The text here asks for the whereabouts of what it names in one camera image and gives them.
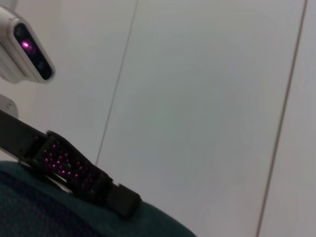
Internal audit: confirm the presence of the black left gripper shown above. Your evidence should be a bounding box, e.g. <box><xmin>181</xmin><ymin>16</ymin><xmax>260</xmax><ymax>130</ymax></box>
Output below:
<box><xmin>0</xmin><ymin>110</ymin><xmax>142</xmax><ymax>219</ymax></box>

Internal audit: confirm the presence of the dark blue fabric lunch bag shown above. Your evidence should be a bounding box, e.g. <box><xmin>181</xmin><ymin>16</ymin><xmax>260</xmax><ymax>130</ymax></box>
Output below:
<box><xmin>0</xmin><ymin>160</ymin><xmax>198</xmax><ymax>237</ymax></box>

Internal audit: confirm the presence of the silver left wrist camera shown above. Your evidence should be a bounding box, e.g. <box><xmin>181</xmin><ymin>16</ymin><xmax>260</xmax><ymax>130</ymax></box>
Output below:
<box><xmin>0</xmin><ymin>6</ymin><xmax>56</xmax><ymax>84</ymax></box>

